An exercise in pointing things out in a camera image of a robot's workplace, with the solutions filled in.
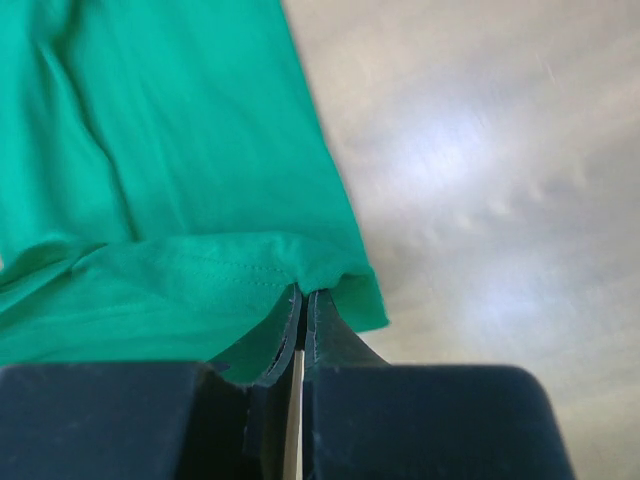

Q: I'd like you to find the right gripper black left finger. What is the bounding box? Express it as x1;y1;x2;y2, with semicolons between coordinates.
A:
1;286;303;479

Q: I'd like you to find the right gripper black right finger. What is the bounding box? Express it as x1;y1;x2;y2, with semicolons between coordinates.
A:
302;291;574;479

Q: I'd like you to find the green t shirt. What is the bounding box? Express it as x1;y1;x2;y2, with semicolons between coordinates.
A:
1;1;388;365

